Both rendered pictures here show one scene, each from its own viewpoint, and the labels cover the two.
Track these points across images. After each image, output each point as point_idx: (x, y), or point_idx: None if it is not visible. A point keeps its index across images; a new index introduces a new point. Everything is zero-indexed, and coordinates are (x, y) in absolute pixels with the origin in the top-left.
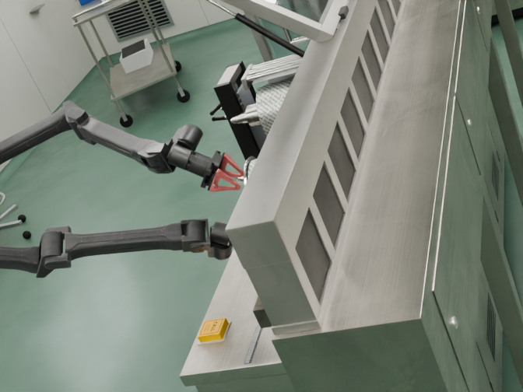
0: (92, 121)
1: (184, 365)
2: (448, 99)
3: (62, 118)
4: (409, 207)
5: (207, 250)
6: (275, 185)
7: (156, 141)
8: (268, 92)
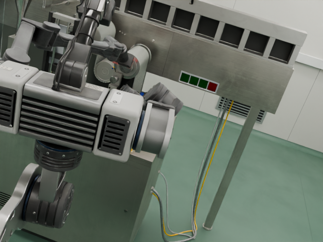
0: (60, 32)
1: (145, 159)
2: None
3: (34, 30)
4: None
5: None
6: (289, 26)
7: (112, 42)
8: (98, 26)
